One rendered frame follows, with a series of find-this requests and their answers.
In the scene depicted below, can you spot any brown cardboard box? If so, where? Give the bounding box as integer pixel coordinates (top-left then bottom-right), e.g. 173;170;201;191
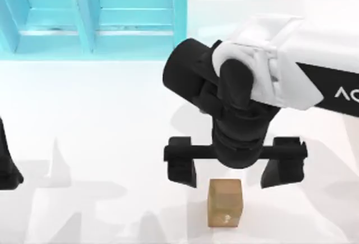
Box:
206;178;243;227

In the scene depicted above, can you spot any light blue rack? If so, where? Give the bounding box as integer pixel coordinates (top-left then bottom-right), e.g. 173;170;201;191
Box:
0;0;189;61

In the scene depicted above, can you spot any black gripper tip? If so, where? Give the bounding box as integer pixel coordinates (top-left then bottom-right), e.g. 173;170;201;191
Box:
0;117;25;191

